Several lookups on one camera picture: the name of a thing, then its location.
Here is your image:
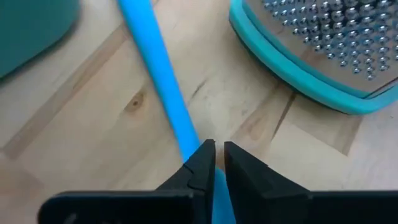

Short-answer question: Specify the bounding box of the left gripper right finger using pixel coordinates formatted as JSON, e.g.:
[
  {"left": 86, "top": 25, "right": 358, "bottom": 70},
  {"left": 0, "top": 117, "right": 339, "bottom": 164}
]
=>
[{"left": 223, "top": 141, "right": 398, "bottom": 224}]

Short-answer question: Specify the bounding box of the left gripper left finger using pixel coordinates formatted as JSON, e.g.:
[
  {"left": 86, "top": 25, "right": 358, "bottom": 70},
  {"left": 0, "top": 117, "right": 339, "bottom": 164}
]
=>
[{"left": 36, "top": 138, "right": 216, "bottom": 224}]

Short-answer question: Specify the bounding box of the large blue silicone spoon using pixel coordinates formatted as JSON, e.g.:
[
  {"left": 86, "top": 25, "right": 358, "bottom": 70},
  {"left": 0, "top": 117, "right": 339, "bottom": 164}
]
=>
[{"left": 117, "top": 0, "right": 238, "bottom": 224}]

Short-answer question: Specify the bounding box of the teal steel box grater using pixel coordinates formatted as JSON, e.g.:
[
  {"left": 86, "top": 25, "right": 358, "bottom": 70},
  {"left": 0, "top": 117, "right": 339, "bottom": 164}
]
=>
[{"left": 228, "top": 0, "right": 398, "bottom": 116}]

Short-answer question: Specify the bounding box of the teal plastic bin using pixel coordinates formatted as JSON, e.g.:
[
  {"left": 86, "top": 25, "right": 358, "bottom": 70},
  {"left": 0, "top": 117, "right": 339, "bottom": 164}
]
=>
[{"left": 0, "top": 0, "right": 81, "bottom": 79}]

